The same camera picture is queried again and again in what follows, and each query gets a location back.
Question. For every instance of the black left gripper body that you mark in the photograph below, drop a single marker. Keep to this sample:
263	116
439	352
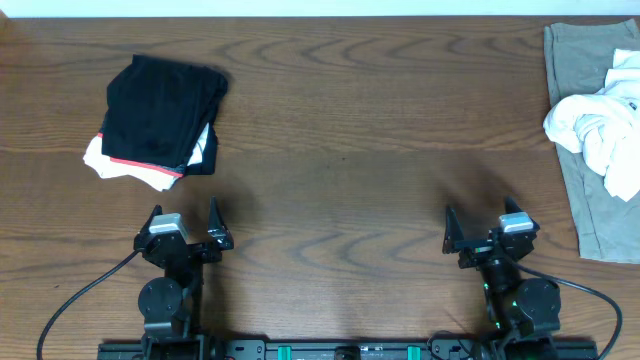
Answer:
187	249

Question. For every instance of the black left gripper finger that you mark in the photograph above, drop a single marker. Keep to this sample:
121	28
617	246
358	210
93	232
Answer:
217	229
157	210

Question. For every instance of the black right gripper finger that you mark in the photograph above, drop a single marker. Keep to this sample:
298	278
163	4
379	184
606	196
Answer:
511	207
453	237

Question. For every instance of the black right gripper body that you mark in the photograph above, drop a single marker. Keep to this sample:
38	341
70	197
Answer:
476	252

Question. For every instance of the white printed t-shirt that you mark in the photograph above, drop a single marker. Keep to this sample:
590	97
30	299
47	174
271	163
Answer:
604	127

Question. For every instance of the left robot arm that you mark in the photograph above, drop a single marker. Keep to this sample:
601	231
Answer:
171	304

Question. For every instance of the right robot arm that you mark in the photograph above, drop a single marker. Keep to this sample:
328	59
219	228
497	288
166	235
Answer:
524	311

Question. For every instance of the white folded garment red trim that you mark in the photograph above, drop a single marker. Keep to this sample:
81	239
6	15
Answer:
158	177

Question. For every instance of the black folded garment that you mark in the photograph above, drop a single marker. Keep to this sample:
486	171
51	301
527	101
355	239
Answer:
160	114

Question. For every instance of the olive grey garment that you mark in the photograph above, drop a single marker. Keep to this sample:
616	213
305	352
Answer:
593	84

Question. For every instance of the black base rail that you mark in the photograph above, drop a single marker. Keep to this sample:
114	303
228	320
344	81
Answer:
438	348

